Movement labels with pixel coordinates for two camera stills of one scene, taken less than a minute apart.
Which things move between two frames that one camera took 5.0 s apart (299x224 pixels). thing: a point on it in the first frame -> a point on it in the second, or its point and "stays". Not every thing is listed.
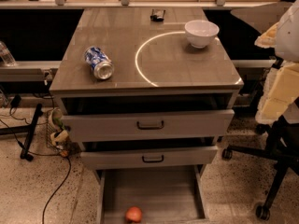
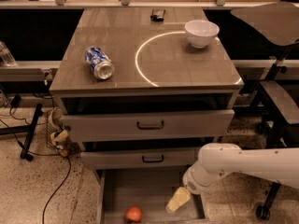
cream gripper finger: [280, 89] -> [197, 179]
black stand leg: [24, 129] stays
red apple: [134, 215] stays
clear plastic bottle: [6, 55] stays
